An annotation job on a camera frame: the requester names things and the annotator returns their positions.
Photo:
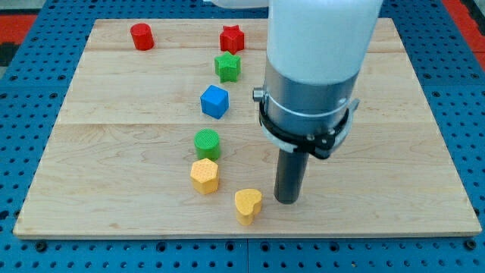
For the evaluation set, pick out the yellow hexagon block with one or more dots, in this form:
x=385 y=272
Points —
x=204 y=175

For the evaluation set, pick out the blue cube block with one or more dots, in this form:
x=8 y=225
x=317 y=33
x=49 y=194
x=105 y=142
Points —
x=214 y=101

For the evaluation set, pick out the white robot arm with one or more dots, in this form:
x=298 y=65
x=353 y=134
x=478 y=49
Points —
x=315 y=50

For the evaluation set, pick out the green cylinder block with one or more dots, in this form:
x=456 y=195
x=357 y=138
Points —
x=207 y=144

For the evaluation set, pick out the red cylinder block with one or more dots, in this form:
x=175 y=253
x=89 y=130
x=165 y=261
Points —
x=142 y=36

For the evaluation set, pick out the red star block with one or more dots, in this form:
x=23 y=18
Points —
x=232 y=39

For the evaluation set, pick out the yellow heart block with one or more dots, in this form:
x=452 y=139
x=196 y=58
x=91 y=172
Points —
x=248 y=203

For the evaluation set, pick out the green star block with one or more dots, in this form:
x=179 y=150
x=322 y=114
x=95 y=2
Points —
x=227 y=67

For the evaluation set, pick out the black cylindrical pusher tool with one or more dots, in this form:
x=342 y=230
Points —
x=290 y=173

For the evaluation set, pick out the wooden board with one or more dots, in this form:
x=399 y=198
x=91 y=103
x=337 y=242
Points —
x=117 y=164

